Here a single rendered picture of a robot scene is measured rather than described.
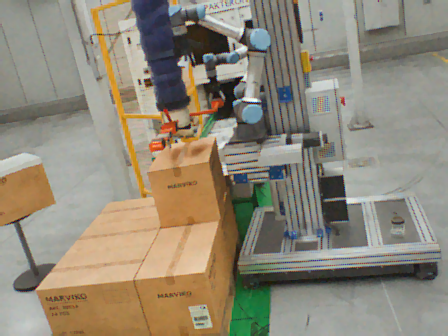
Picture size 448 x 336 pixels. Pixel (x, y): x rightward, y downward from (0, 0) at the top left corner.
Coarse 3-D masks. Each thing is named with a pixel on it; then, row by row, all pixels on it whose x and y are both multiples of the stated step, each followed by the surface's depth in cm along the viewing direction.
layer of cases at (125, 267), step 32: (96, 224) 325; (128, 224) 314; (160, 224) 303; (192, 224) 294; (224, 224) 307; (64, 256) 285; (96, 256) 276; (128, 256) 268; (160, 256) 260; (192, 256) 253; (224, 256) 291; (64, 288) 249; (96, 288) 246; (128, 288) 244; (160, 288) 241; (192, 288) 239; (224, 288) 276; (64, 320) 256; (96, 320) 254; (128, 320) 251; (160, 320) 248; (192, 320) 246
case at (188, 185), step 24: (192, 144) 326; (216, 144) 332; (168, 168) 283; (192, 168) 281; (216, 168) 310; (168, 192) 287; (192, 192) 287; (216, 192) 291; (168, 216) 293; (192, 216) 292; (216, 216) 291
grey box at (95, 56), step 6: (90, 48) 396; (96, 48) 405; (90, 54) 398; (96, 54) 404; (90, 60) 399; (96, 60) 402; (102, 60) 415; (96, 66) 401; (102, 66) 413; (96, 72) 403; (102, 72) 411; (96, 78) 404
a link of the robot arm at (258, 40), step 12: (252, 36) 249; (264, 36) 250; (252, 48) 252; (264, 48) 251; (252, 60) 255; (252, 72) 257; (252, 84) 258; (252, 96) 260; (240, 108) 266; (252, 108) 259; (252, 120) 261
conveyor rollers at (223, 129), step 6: (222, 120) 564; (228, 120) 555; (234, 120) 552; (216, 126) 540; (222, 126) 537; (228, 126) 528; (210, 132) 516; (216, 132) 513; (222, 132) 505; (228, 132) 502; (216, 138) 488; (222, 138) 484; (228, 138) 477; (222, 162) 405
